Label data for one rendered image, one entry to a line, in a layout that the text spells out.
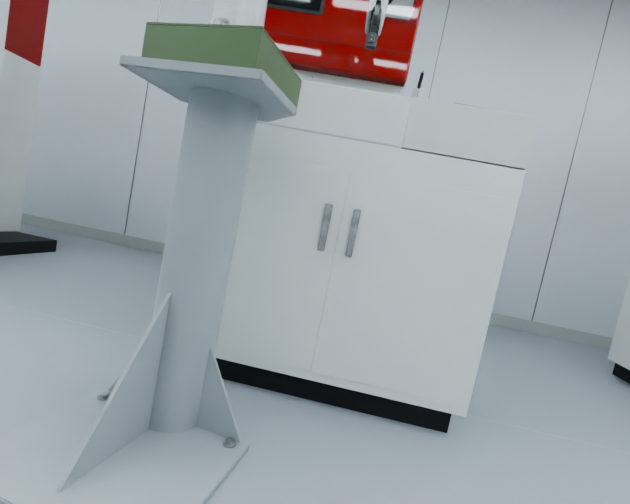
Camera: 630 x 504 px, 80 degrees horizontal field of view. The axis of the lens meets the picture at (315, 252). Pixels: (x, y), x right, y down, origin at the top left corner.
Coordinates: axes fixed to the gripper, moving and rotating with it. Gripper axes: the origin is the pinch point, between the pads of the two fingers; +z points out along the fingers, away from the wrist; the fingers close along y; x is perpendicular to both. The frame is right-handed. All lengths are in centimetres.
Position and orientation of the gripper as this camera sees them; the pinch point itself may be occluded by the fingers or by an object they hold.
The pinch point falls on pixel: (371, 41)
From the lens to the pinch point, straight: 129.6
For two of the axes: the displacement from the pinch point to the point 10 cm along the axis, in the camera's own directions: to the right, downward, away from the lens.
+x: 9.8, 2.0, -0.9
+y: -0.6, -1.4, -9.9
